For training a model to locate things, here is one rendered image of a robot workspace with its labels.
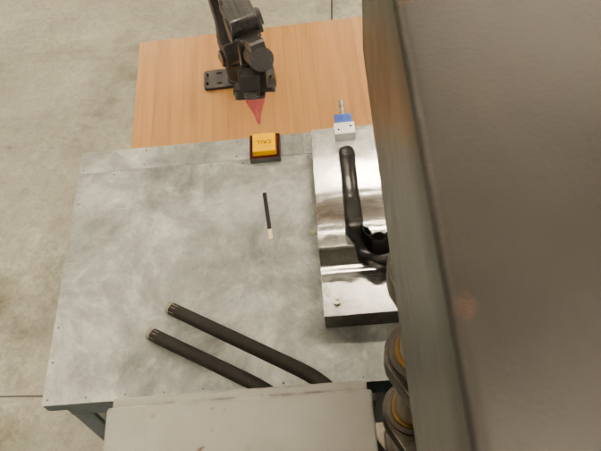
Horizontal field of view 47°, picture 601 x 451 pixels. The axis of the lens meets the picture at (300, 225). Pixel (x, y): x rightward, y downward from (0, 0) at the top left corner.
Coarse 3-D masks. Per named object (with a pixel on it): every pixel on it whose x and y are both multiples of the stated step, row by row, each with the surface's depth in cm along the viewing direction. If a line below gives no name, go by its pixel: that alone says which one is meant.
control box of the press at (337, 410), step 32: (320, 384) 79; (352, 384) 78; (128, 416) 78; (160, 416) 78; (192, 416) 77; (224, 416) 77; (256, 416) 77; (288, 416) 76; (320, 416) 76; (352, 416) 76; (128, 448) 76; (160, 448) 76; (192, 448) 75; (224, 448) 75; (256, 448) 75; (288, 448) 74; (320, 448) 74; (352, 448) 74
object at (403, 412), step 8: (400, 344) 97; (400, 352) 98; (400, 400) 111; (400, 408) 114; (408, 408) 111; (400, 416) 117; (408, 416) 114; (384, 432) 142; (384, 440) 141; (392, 440) 137; (392, 448) 136
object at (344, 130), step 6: (342, 102) 178; (342, 108) 176; (342, 114) 174; (348, 114) 174; (336, 120) 173; (342, 120) 173; (348, 120) 173; (336, 126) 171; (342, 126) 170; (348, 126) 170; (354, 126) 170; (336, 132) 169; (342, 132) 169; (348, 132) 169; (354, 132) 169; (336, 138) 171; (342, 138) 171; (348, 138) 171; (354, 138) 171
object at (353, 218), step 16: (352, 160) 169; (352, 176) 166; (352, 192) 164; (352, 208) 159; (352, 224) 155; (352, 240) 150; (368, 240) 152; (384, 240) 150; (368, 256) 155; (384, 256) 155
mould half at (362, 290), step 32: (320, 160) 169; (320, 192) 164; (320, 224) 154; (384, 224) 152; (320, 256) 152; (352, 256) 153; (352, 288) 153; (384, 288) 152; (352, 320) 152; (384, 320) 153
